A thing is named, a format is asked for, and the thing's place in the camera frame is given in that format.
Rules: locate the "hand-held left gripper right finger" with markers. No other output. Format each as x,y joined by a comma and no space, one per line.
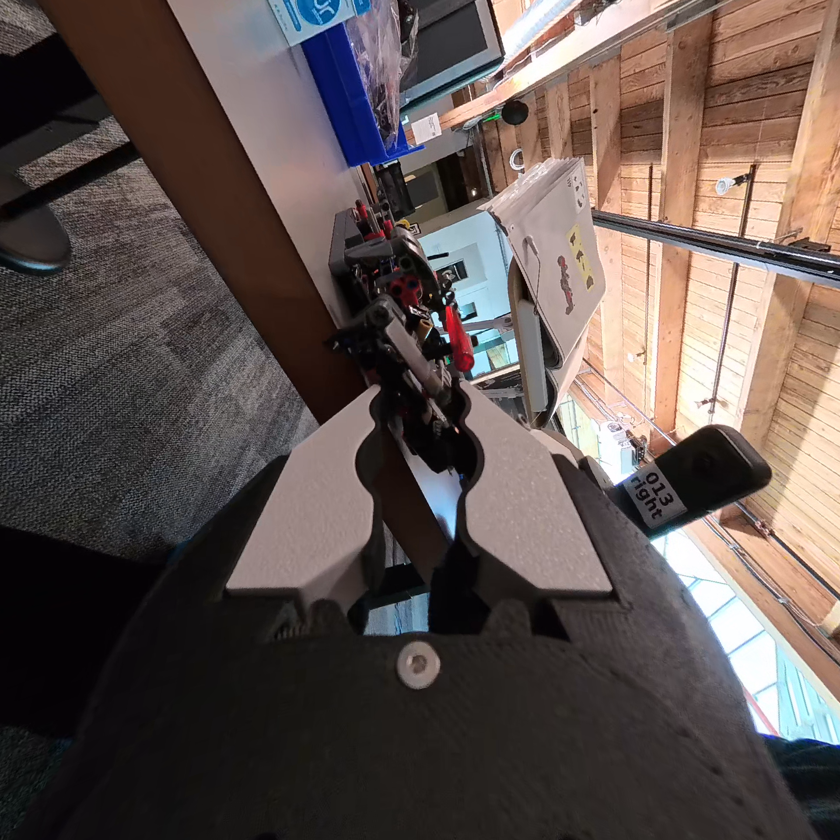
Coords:
531,518

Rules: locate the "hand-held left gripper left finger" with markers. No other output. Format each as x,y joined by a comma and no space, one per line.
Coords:
308,518

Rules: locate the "grey lego bumper assembly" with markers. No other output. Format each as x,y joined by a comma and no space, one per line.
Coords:
410,351

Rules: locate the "lego instruction booklet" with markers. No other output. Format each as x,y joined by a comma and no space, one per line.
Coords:
558,262

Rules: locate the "black overhead pole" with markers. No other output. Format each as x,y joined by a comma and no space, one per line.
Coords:
722,243

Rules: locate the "white paper sign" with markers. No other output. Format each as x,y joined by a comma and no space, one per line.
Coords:
426,126

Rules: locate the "black round ceiling device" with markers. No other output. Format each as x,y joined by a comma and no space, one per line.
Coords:
515,111

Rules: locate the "blue storage bin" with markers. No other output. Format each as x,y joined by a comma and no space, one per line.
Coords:
354,98

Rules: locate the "clear plastic parts bags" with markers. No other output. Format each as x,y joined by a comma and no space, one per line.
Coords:
384,59

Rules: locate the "grey framed monitor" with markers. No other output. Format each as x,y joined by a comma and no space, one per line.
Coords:
453,46

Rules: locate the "blue and white gum box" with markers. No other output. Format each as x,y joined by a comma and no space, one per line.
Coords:
315,16

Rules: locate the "black desk frame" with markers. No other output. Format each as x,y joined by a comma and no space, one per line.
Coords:
79,177

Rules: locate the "silver ventilation duct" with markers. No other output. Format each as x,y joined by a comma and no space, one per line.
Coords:
538,26

